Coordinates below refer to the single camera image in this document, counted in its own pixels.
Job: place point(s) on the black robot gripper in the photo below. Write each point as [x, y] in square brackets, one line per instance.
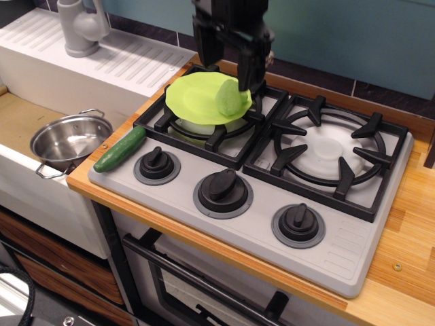
[239, 24]

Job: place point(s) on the light green toy cauliflower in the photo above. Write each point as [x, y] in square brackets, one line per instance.
[230, 101]

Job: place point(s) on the dark green toy pickle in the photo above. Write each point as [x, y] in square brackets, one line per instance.
[122, 150]

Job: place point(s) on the lime green plastic plate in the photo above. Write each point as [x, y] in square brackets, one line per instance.
[192, 98]

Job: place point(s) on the white toy sink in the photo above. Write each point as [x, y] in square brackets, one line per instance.
[45, 82]

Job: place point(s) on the stainless steel pot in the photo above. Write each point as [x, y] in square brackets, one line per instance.
[62, 145]

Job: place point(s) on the black left burner grate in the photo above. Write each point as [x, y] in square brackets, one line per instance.
[229, 150]

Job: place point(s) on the black burner grate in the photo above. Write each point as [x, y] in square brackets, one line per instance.
[359, 196]
[229, 150]

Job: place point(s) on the white left burner cap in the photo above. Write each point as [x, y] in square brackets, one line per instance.
[239, 125]

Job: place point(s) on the white burner cap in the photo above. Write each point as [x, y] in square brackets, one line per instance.
[239, 125]
[326, 144]

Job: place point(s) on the white right burner cap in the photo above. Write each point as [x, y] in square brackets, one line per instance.
[326, 144]

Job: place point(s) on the black left stove knob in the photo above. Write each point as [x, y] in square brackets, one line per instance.
[157, 167]

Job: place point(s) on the black stove knob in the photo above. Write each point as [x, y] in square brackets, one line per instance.
[157, 167]
[298, 226]
[223, 195]

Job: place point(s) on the black middle stove knob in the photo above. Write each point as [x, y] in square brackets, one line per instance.
[223, 195]

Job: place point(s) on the grey toy faucet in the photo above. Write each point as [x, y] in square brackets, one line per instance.
[82, 30]

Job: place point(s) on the grey toy stove top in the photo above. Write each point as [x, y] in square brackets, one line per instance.
[340, 262]

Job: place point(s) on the black right burner grate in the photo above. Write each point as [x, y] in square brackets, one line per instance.
[359, 196]

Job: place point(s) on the black right stove knob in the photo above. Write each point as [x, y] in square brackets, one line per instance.
[298, 226]

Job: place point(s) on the wooden drawer front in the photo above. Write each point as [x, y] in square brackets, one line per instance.
[65, 269]

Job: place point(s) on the black oven door handle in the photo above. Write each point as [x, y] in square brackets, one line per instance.
[268, 317]

